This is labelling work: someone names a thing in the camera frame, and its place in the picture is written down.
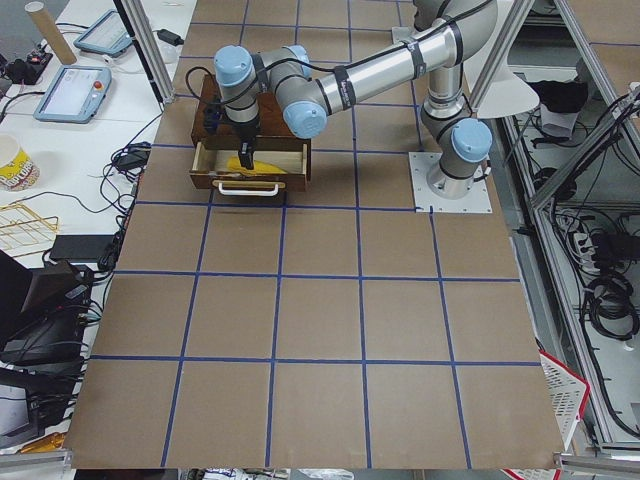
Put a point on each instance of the white mesh basket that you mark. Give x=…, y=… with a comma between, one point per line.
x=569, y=394

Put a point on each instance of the dark wooden drawer cabinet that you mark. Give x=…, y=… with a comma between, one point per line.
x=274, y=134

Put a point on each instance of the black power adapter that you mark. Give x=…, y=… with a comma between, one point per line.
x=170, y=37

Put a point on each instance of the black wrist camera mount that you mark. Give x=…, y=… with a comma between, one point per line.
x=213, y=115

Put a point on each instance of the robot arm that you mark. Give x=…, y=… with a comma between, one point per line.
x=445, y=35

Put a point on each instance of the aluminium frame post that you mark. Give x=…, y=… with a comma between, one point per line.
x=137, y=25

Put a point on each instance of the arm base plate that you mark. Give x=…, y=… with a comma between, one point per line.
x=434, y=192

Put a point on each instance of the gold wire rack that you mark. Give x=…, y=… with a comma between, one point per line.
x=25, y=232

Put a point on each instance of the cardboard tube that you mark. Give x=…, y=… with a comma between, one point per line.
x=45, y=23

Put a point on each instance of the yellow corn cob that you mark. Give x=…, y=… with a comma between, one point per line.
x=260, y=168

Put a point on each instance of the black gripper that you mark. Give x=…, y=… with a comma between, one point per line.
x=244, y=131

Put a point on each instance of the yellow popcorn bucket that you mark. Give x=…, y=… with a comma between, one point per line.
x=18, y=171

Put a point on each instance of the near teach pendant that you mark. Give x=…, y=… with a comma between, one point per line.
x=74, y=95

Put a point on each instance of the wooden drawer with white handle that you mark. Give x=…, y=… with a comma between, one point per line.
x=279, y=164

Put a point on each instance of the teach pendant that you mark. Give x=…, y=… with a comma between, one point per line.
x=106, y=36
x=74, y=95

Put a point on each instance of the far teach pendant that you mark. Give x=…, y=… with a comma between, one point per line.
x=106, y=36

